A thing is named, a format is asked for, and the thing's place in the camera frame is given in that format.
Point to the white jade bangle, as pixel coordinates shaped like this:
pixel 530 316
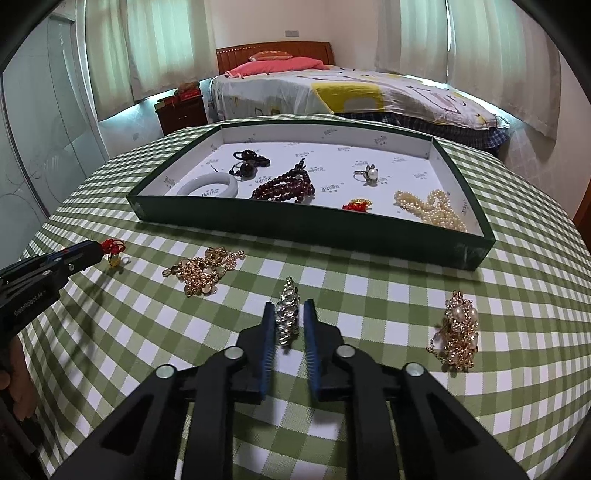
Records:
pixel 189 188

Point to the wooden door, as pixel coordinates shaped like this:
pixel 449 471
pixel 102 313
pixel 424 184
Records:
pixel 585 205

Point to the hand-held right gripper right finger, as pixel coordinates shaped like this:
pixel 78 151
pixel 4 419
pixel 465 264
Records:
pixel 311 355

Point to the red patterned pillow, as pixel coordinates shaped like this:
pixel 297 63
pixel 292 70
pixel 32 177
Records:
pixel 270 55

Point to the blue plaid bed cover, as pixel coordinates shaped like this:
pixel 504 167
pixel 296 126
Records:
pixel 461 134

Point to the stack of books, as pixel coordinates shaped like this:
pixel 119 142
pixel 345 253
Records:
pixel 163 105

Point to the glass wardrobe door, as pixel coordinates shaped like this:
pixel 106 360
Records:
pixel 46 129

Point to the dark wooden nightstand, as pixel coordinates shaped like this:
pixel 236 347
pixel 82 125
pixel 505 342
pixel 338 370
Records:
pixel 182 115

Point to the wooden headboard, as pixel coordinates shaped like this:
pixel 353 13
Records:
pixel 277 47

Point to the dark brown bead earrings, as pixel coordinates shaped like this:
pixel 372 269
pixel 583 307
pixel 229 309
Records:
pixel 247 166

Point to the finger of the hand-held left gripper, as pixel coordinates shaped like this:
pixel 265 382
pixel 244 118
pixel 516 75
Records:
pixel 46 261
pixel 83 262

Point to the red tassel pendant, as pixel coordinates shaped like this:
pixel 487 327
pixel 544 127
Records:
pixel 358 205

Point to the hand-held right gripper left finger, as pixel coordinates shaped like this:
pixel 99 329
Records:
pixel 268 355

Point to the pink pillow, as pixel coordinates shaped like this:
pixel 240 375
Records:
pixel 277 67

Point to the silver crystal brooch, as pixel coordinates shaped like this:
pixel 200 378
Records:
pixel 287 314

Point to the red knot charm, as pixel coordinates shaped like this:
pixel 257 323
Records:
pixel 111 249

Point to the bed with patterned cover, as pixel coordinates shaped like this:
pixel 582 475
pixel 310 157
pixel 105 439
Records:
pixel 392 97

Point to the brown plush item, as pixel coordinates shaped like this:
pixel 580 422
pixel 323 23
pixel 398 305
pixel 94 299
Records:
pixel 188 86

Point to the dark green shallow box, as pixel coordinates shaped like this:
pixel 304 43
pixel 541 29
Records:
pixel 323 184

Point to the red box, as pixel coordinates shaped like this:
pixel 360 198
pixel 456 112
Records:
pixel 187 95

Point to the green checkered tablecloth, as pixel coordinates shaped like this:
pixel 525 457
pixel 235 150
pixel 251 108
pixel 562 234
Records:
pixel 369 300

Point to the white curtain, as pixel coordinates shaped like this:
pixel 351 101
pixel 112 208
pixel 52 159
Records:
pixel 503 64
pixel 108 60
pixel 166 46
pixel 411 41

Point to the person's left hand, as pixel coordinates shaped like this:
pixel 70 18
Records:
pixel 21 378

